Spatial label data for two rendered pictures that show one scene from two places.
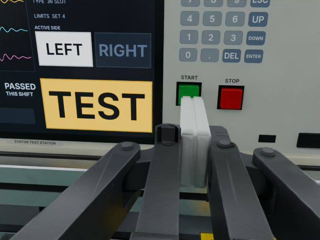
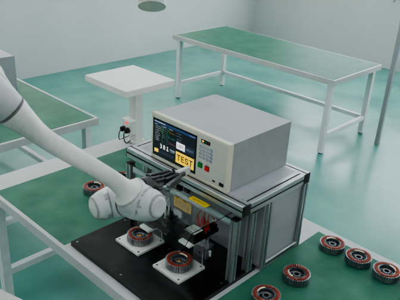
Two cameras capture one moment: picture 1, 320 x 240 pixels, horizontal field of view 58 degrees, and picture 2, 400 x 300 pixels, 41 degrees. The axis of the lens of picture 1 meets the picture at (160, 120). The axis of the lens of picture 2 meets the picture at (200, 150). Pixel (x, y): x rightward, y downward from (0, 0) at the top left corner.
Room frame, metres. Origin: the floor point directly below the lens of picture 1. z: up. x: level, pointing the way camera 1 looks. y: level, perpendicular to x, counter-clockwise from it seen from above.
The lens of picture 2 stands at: (-1.22, -1.20, 2.12)
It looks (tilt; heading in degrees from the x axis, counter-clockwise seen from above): 25 degrees down; 39
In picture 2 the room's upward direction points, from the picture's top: 4 degrees clockwise
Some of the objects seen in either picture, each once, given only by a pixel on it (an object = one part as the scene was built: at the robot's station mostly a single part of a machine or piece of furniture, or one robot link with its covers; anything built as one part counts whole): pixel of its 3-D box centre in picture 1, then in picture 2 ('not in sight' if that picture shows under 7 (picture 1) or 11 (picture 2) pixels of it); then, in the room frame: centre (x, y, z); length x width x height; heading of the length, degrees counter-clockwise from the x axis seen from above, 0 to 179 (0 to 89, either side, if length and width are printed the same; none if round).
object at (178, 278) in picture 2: not in sight; (178, 266); (0.13, -0.05, 0.78); 0.15 x 0.15 x 0.01; 86
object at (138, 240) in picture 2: not in sight; (140, 236); (0.14, 0.19, 0.80); 0.11 x 0.11 x 0.04
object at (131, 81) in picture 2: not in sight; (130, 115); (0.78, 0.93, 0.98); 0.37 x 0.35 x 0.46; 86
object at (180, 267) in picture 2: not in sight; (178, 261); (0.13, -0.05, 0.80); 0.11 x 0.11 x 0.04
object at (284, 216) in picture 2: not in sight; (282, 224); (0.51, -0.29, 0.91); 0.28 x 0.03 x 0.32; 176
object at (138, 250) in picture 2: not in sight; (140, 240); (0.14, 0.19, 0.78); 0.15 x 0.15 x 0.01; 86
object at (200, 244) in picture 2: not in sight; (203, 248); (0.27, -0.06, 0.80); 0.08 x 0.05 x 0.06; 86
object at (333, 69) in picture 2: not in sight; (267, 82); (3.61, 1.78, 0.37); 2.10 x 0.90 x 0.75; 86
